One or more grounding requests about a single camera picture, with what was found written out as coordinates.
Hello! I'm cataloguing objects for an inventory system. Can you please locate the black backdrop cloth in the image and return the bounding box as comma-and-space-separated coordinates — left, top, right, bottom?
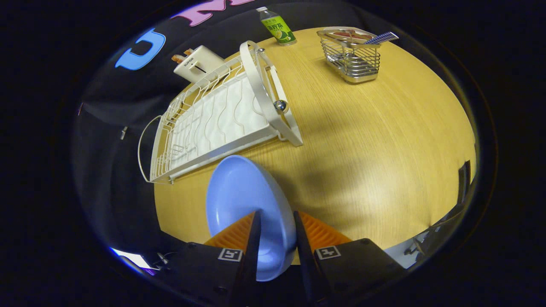
73, 0, 384, 265

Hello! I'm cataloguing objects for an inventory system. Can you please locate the white dish with red food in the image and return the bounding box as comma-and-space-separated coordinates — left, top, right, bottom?
318, 26, 378, 43

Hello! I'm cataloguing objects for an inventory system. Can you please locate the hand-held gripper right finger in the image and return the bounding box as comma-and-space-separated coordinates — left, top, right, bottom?
293, 210, 407, 307

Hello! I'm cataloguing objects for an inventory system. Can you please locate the checkered handle metal spoon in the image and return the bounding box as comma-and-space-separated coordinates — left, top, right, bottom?
365, 32, 400, 45

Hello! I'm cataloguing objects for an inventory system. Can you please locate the green tea bottle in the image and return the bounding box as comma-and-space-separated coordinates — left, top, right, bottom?
256, 6, 297, 46

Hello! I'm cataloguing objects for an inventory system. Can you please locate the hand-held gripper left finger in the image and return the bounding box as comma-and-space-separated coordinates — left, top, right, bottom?
162, 209, 262, 307

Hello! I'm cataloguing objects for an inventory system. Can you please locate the white toaster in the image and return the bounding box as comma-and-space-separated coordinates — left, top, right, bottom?
173, 45, 225, 84

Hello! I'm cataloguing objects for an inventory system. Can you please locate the metal wire basket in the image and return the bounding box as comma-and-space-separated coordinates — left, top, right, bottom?
317, 28, 381, 84

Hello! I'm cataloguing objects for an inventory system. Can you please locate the white wire dish rack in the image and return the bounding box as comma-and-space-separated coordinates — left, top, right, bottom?
137, 41, 304, 185

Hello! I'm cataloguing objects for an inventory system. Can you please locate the blue plate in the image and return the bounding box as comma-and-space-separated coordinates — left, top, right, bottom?
206, 154, 298, 282

